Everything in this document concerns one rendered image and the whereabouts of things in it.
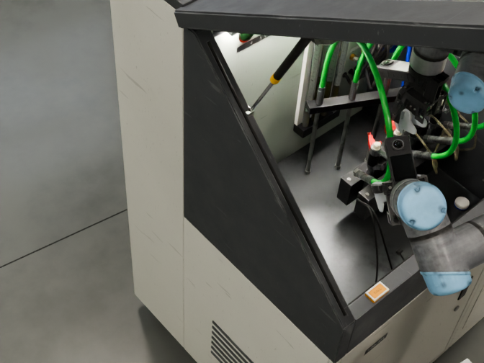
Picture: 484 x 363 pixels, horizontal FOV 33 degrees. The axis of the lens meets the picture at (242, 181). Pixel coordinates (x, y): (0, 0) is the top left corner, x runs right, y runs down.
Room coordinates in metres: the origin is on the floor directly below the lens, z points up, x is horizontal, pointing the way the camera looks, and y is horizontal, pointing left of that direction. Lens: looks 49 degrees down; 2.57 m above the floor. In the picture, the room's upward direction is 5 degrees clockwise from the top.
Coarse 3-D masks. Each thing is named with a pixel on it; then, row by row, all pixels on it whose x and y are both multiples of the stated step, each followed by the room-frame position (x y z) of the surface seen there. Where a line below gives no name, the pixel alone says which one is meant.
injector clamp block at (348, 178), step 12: (420, 144) 1.58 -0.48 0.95; (432, 144) 1.56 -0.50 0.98; (444, 144) 1.56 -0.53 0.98; (360, 168) 1.45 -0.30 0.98; (420, 168) 1.48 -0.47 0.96; (432, 168) 1.53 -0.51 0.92; (348, 180) 1.40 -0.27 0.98; (360, 180) 1.41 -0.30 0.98; (348, 192) 1.39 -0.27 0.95; (360, 192) 1.37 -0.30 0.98; (372, 192) 1.37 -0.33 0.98; (348, 204) 1.39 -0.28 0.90; (360, 204) 1.36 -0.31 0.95; (372, 204) 1.35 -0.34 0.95; (384, 204) 1.39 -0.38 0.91; (360, 216) 1.35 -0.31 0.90
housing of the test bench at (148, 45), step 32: (128, 0) 1.53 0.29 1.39; (160, 0) 1.45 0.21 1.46; (192, 0) 1.41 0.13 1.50; (128, 32) 1.54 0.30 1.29; (160, 32) 1.45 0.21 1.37; (128, 64) 1.55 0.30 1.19; (160, 64) 1.45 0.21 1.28; (128, 96) 1.55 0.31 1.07; (160, 96) 1.46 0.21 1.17; (128, 128) 1.56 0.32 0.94; (160, 128) 1.46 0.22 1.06; (128, 160) 1.57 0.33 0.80; (160, 160) 1.46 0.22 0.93; (128, 192) 1.58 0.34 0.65; (160, 192) 1.47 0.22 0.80; (160, 224) 1.47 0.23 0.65; (160, 256) 1.47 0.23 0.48; (160, 288) 1.48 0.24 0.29; (160, 320) 1.48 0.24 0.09
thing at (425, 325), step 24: (480, 264) 1.43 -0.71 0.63; (408, 312) 1.18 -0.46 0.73; (432, 312) 1.29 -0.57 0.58; (456, 312) 1.41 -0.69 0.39; (384, 336) 1.12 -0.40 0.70; (408, 336) 1.22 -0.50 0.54; (432, 336) 1.34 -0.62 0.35; (360, 360) 1.06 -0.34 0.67; (384, 360) 1.16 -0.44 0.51; (408, 360) 1.27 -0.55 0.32
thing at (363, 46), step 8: (368, 48) 1.39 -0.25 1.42; (328, 56) 1.54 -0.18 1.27; (368, 56) 1.37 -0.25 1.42; (328, 64) 1.54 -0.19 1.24; (376, 72) 1.33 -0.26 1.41; (376, 80) 1.32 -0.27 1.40; (320, 88) 1.55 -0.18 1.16; (384, 96) 1.29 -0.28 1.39; (384, 104) 1.27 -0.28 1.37; (384, 112) 1.26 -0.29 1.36; (392, 128) 1.24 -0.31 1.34; (392, 136) 1.23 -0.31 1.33; (384, 176) 1.21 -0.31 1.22
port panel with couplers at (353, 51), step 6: (348, 42) 1.73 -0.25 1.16; (354, 42) 1.75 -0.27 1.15; (348, 48) 1.73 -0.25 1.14; (354, 48) 1.75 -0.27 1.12; (360, 48) 1.77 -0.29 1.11; (378, 48) 1.79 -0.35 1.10; (348, 54) 1.74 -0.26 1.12; (354, 54) 1.75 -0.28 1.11; (360, 54) 1.77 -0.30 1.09; (348, 60) 1.74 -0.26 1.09; (354, 60) 1.73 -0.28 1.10; (348, 66) 1.74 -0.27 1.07; (342, 72) 1.73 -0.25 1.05
